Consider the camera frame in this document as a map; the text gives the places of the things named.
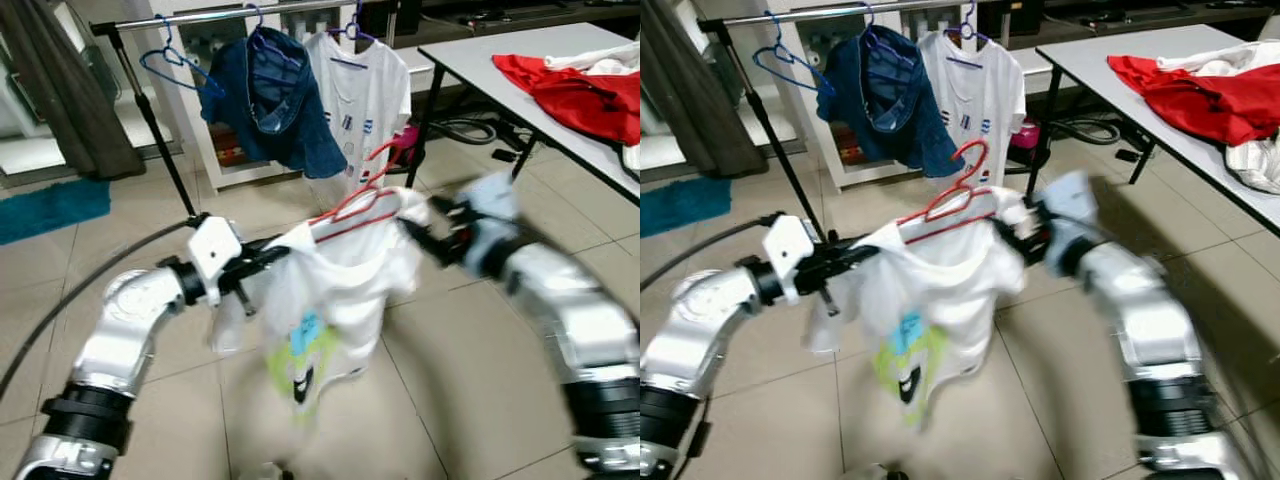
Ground black table leg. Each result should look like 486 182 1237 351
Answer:
1128 140 1163 187
512 130 549 183
1025 45 1064 201
405 48 448 193

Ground grey curtain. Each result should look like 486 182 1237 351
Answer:
640 0 766 181
0 0 146 181

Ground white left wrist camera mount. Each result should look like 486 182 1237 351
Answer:
185 215 244 304
762 213 816 306

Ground teal rug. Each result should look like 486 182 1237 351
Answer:
0 178 113 246
640 178 733 239

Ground red garment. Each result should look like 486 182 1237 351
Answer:
1108 55 1280 148
492 52 641 146

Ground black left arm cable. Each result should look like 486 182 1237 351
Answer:
640 210 781 293
0 213 201 401

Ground blue denim garment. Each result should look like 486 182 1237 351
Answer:
200 28 349 181
818 25 966 179

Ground red plastic hanger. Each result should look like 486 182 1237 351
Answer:
308 138 411 246
897 138 1001 246

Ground black rack pole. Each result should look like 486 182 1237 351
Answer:
105 28 206 231
708 25 833 246

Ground purple plastic hanger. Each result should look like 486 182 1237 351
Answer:
245 5 301 76
858 3 916 76
325 0 376 71
945 0 991 71

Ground white blue striped T-shirt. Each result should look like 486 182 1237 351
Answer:
918 30 1028 191
303 30 413 196

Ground black floor cable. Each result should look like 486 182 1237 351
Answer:
1050 115 1151 161
430 115 546 163

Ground white printed T-shirt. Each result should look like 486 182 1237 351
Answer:
810 185 1031 431
210 185 431 401

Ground blue plastic hanger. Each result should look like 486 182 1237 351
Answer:
140 15 226 101
752 12 836 99

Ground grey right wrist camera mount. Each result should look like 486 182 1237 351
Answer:
1038 170 1099 276
455 172 523 251

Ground chrome clothes rail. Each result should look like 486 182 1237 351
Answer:
700 0 1011 33
92 0 401 37

